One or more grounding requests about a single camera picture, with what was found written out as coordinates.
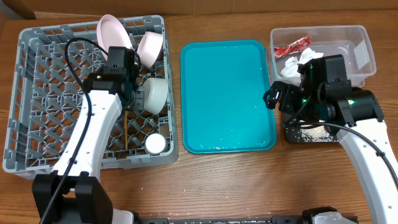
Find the pile of white rice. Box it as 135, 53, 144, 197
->
284, 126, 338, 144

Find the small pink bowl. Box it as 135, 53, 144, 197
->
137, 32, 164, 68

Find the teal plastic serving tray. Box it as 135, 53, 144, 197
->
180, 40, 277, 154

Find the cardboard panel backdrop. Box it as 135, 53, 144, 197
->
4, 0, 397, 19

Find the grey plastic dishwasher rack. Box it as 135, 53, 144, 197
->
2, 21, 179, 179

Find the white napkin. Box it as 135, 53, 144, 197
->
280, 48, 323, 78

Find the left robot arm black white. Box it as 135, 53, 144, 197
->
32, 47, 137, 223

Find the black waste tray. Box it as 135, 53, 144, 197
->
282, 86, 363, 144

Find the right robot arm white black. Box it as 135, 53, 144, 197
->
263, 55, 397, 223

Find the large pink round plate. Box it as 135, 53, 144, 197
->
96, 14, 132, 52

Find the clear plastic waste bin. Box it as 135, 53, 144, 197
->
266, 25, 376, 87

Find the red snack wrapper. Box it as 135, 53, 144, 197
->
274, 35, 311, 59

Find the grey bowl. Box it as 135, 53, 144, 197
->
142, 78, 169, 114

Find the wooden chopstick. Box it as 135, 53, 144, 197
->
124, 110, 128, 150

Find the white cup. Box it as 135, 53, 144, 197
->
144, 133, 167, 155

